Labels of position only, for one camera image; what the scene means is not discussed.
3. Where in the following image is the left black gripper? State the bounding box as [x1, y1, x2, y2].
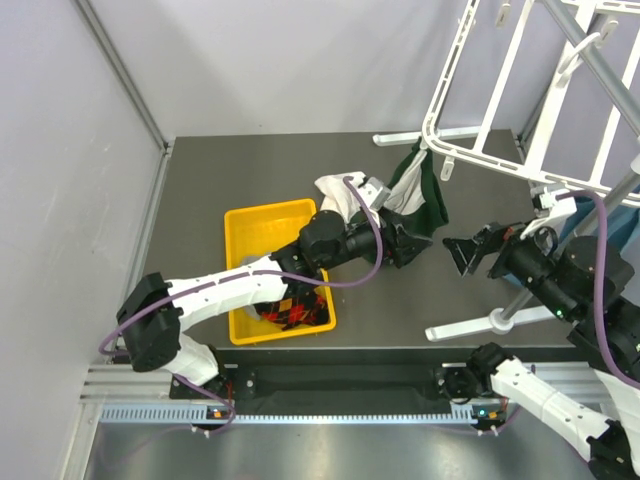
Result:
[319, 207, 432, 271]

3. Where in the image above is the green and white sock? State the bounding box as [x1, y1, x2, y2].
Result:
[385, 138, 449, 237]

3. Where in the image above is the white clip hanger frame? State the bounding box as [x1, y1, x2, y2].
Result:
[420, 1, 639, 207]

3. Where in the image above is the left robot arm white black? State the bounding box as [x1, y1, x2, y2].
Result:
[117, 209, 432, 397]

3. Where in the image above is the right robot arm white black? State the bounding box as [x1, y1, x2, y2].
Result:
[438, 224, 639, 479]

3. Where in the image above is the white hanger clip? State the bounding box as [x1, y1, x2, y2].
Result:
[440, 156, 455, 182]

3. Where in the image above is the red black argyle sock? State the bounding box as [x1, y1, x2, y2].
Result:
[255, 292, 329, 331]

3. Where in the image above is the yellow plastic bin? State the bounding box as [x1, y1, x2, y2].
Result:
[224, 198, 337, 346]

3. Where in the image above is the blue cloth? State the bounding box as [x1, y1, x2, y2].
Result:
[504, 197, 640, 289]

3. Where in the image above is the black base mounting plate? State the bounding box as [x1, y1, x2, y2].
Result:
[168, 363, 506, 404]

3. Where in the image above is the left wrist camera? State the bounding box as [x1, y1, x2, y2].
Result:
[357, 177, 391, 211]

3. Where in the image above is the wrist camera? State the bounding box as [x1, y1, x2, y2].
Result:
[357, 177, 391, 211]
[520, 183, 577, 240]

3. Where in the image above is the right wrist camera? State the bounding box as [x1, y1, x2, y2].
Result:
[520, 183, 577, 240]

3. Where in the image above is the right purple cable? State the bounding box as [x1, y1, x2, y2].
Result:
[559, 189, 640, 391]

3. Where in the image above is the aluminium cable duct rail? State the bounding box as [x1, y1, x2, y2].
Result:
[79, 363, 621, 426]

